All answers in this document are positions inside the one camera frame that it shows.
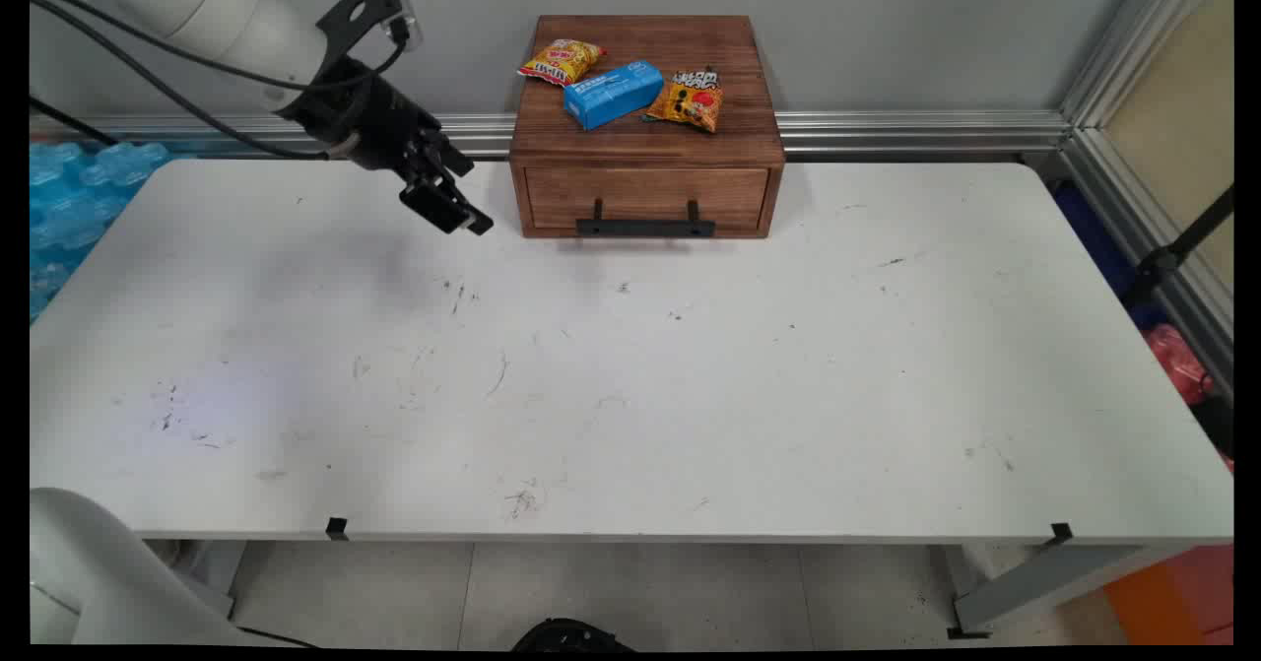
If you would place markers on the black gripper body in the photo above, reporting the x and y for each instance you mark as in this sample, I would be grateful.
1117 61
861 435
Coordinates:
369 114

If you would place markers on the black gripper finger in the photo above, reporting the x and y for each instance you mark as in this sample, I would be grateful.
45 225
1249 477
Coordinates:
433 210
471 210

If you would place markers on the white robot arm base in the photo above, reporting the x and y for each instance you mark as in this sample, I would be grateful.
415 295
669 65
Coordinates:
99 572

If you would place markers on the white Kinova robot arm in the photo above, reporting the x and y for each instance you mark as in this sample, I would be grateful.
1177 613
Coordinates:
212 11

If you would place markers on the yellow snack packet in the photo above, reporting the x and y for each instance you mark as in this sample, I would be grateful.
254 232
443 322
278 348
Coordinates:
562 60

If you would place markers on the blue tissue pack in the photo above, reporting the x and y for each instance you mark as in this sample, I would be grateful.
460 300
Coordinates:
613 93

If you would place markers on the brown wooden drawer cabinet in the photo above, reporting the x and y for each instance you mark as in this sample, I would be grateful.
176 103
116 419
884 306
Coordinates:
645 139

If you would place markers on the orange snack packet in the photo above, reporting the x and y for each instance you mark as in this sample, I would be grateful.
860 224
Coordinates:
688 101

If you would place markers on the blue bubble wrap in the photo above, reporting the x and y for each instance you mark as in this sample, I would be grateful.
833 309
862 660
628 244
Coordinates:
74 208

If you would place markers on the black tape piece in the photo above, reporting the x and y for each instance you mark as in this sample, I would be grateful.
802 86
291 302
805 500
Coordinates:
1060 534
337 529

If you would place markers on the black round object on floor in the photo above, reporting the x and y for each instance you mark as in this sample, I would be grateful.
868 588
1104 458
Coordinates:
571 635

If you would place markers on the grey table leg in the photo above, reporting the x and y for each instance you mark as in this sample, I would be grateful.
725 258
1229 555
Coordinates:
1044 582

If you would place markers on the black stand pole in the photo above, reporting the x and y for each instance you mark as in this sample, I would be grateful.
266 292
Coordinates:
1177 247

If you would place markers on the red plastic bag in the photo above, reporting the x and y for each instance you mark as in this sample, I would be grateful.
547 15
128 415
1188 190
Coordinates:
1177 361

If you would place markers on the orange box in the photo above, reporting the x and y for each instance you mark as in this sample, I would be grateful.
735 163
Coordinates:
1177 597

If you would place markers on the aluminium rail along wall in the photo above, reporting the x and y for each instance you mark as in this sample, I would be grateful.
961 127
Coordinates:
887 131

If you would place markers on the blue object under frame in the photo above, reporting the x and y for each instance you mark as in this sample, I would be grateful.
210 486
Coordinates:
1108 252

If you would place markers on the aluminium corner frame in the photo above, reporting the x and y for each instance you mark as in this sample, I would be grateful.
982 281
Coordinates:
1133 139

